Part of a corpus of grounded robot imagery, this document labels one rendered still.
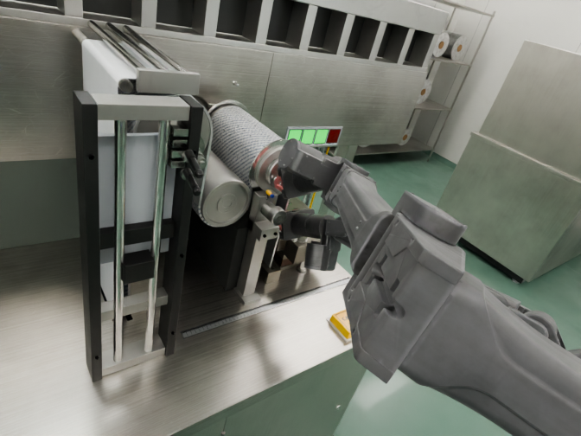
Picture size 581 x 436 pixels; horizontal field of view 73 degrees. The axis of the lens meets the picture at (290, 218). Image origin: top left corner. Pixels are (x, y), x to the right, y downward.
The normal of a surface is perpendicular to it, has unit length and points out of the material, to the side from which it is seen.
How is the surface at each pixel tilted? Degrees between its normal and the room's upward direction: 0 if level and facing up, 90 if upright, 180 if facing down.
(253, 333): 0
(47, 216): 90
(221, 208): 90
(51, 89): 90
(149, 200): 90
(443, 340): 70
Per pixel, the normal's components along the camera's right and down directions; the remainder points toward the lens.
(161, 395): 0.23, -0.83
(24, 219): 0.56, 0.54
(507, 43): -0.79, 0.14
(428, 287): -0.41, 0.02
